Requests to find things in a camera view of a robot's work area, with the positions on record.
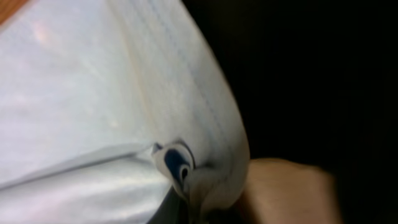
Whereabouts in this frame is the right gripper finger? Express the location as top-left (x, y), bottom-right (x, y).
top-left (147, 188), bottom-right (187, 224)

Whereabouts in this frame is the light blue printed t-shirt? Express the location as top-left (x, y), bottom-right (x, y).
top-left (1, 0), bottom-right (249, 223)

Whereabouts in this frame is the black t-shirt with logo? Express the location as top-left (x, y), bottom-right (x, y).
top-left (183, 0), bottom-right (397, 223)

